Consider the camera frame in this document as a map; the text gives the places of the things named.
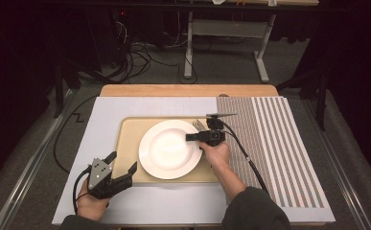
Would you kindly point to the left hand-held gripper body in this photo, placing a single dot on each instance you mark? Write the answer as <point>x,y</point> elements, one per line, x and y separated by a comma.
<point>104,187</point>

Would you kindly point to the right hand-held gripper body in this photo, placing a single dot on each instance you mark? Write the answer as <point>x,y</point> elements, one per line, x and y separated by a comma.
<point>215,135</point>

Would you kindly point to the silver metal fork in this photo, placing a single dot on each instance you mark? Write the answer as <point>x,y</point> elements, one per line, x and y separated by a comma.
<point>199,124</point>

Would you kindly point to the beige plastic tray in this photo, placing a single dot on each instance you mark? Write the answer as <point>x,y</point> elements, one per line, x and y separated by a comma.
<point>128,140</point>

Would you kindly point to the white round plate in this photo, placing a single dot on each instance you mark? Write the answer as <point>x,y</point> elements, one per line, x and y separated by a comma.
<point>168,150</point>

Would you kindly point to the person's right hand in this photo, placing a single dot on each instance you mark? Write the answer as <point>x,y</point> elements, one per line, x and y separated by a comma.
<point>216,155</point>

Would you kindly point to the person's left hand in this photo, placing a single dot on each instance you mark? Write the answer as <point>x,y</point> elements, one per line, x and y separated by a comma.
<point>92,204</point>

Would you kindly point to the white foam board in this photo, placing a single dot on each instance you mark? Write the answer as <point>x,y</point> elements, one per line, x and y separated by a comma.
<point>160,107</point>

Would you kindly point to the striped woven placemat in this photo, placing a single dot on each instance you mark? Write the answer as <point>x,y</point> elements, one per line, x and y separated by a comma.
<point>269,143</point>

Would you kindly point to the black metal stand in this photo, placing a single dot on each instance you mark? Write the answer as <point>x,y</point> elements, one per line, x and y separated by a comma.
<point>58,92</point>
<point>322,102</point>

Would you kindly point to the metal floor rail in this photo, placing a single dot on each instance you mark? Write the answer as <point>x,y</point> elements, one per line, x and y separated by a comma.
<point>29,166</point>
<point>343,185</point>

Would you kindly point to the white metal desk frame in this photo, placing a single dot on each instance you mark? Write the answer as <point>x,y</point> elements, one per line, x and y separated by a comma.
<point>227,28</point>

